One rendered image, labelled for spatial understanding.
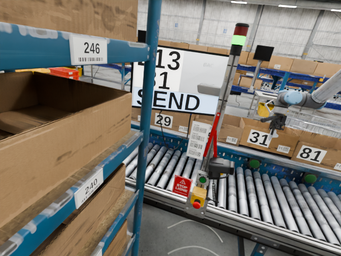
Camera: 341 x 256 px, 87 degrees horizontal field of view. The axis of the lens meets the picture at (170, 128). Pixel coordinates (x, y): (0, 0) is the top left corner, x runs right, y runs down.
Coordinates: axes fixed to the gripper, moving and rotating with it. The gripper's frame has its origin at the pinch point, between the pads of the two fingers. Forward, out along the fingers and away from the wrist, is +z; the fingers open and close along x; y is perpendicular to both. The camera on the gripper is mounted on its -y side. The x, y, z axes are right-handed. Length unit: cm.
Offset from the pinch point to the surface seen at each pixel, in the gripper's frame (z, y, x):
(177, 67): -29, -65, -66
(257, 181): 31.2, -2.7, -13.1
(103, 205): 13, -64, -116
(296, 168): 16.6, 22.9, -3.0
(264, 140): 2.5, -2.5, 0.1
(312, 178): 20.3, 34.7, -3.8
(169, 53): -34, -70, -68
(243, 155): 17.2, -14.4, -2.8
